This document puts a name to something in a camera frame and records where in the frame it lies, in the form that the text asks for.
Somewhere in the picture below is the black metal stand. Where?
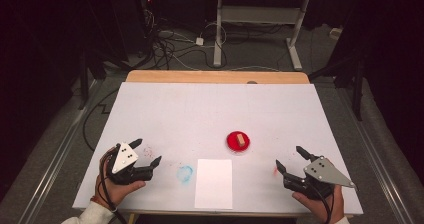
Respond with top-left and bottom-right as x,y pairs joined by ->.
77,47 -> 92,111
351,58 -> 365,122

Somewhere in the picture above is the red wrist bracelet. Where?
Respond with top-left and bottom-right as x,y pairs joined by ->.
90,196 -> 118,214

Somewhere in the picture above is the white metal desk frame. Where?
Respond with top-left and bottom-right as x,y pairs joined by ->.
212,0 -> 310,72

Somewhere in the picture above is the tangle of floor cables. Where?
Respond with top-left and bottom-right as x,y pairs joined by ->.
141,3 -> 231,72

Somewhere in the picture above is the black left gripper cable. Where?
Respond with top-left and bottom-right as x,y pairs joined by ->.
99,149 -> 129,224

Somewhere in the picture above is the aluminium floor rail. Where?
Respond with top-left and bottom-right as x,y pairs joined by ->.
333,83 -> 416,224
15,78 -> 103,224

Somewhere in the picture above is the white paper sheet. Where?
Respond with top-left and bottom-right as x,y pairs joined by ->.
194,158 -> 234,210

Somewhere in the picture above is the wooden table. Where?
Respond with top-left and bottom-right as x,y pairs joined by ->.
125,69 -> 311,85

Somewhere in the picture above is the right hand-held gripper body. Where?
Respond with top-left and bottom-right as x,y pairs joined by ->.
282,155 -> 357,200

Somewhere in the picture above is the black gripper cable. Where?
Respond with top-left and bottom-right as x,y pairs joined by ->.
313,183 -> 335,224
99,149 -> 129,224

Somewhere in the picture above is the person's right hand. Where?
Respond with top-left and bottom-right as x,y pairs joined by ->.
292,184 -> 345,224

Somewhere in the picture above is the small white box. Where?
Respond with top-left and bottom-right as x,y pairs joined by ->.
329,26 -> 344,41

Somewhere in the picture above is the black floor cable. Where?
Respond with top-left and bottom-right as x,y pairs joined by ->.
81,87 -> 120,153

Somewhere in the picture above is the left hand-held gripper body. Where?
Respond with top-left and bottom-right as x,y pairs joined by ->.
106,142 -> 154,185

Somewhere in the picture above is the person's left hand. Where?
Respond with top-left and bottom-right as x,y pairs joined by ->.
94,145 -> 147,211

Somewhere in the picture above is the white board table cover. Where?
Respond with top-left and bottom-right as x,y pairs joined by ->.
72,81 -> 365,217

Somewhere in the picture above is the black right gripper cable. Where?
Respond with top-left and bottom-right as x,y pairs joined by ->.
313,183 -> 335,224

